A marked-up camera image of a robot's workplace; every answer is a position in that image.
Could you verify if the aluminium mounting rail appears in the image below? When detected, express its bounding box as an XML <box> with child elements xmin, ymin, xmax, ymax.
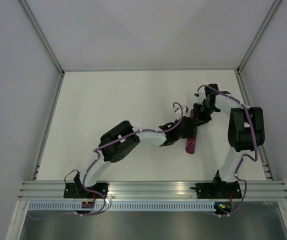
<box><xmin>17</xmin><ymin>180</ymin><xmax>287</xmax><ymax>202</ymax></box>

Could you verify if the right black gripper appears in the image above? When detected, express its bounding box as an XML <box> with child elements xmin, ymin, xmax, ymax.
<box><xmin>193</xmin><ymin>102</ymin><xmax>219</xmax><ymax>127</ymax></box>

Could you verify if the right aluminium frame post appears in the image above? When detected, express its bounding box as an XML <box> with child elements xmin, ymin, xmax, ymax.
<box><xmin>235</xmin><ymin>0</ymin><xmax>283</xmax><ymax>75</ymax></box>

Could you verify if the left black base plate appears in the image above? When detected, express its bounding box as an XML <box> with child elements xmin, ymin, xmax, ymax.
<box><xmin>63</xmin><ymin>182</ymin><xmax>109</xmax><ymax>199</ymax></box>

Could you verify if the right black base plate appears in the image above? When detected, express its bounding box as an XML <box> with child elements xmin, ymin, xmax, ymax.
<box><xmin>191</xmin><ymin>181</ymin><xmax>242</xmax><ymax>200</ymax></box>

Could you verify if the rear aluminium frame bar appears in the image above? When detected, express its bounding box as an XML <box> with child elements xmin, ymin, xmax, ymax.
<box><xmin>63</xmin><ymin>67</ymin><xmax>238</xmax><ymax>73</ymax></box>

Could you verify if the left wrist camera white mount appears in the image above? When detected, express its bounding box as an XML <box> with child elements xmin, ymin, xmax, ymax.
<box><xmin>173</xmin><ymin>103</ymin><xmax>189</xmax><ymax>116</ymax></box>

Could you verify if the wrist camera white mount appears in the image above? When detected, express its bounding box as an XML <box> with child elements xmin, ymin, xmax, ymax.
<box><xmin>173</xmin><ymin>103</ymin><xmax>189</xmax><ymax>116</ymax></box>
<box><xmin>194</xmin><ymin>89</ymin><xmax>206</xmax><ymax>101</ymax></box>

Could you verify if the left aluminium frame post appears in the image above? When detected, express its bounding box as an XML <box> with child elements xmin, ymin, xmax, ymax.
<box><xmin>17</xmin><ymin>0</ymin><xmax>65</xmax><ymax>76</ymax></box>

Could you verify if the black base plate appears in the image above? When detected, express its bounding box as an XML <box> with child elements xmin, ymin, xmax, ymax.
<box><xmin>63</xmin><ymin>182</ymin><xmax>109</xmax><ymax>199</ymax></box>
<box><xmin>191</xmin><ymin>181</ymin><xmax>242</xmax><ymax>200</ymax></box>

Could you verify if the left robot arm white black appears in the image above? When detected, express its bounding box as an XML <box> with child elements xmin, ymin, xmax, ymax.
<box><xmin>65</xmin><ymin>116</ymin><xmax>198</xmax><ymax>198</ymax></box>

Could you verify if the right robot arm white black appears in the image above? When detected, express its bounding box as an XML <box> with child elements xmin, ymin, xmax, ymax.
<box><xmin>192</xmin><ymin>84</ymin><xmax>265</xmax><ymax>198</ymax></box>

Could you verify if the white slotted cable duct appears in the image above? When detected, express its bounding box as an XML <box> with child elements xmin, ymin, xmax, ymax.
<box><xmin>28</xmin><ymin>200</ymin><xmax>215</xmax><ymax>212</ymax></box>

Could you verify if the purple cloth napkin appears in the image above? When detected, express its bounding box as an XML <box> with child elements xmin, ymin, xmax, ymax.
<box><xmin>185</xmin><ymin>109</ymin><xmax>198</xmax><ymax>155</ymax></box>

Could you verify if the aluminium frame post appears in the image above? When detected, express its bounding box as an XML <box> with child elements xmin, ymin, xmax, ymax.
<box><xmin>17</xmin><ymin>0</ymin><xmax>65</xmax><ymax>76</ymax></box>
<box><xmin>235</xmin><ymin>0</ymin><xmax>283</xmax><ymax>75</ymax></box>

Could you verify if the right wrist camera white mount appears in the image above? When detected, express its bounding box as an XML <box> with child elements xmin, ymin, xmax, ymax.
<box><xmin>194</xmin><ymin>89</ymin><xmax>206</xmax><ymax>101</ymax></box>

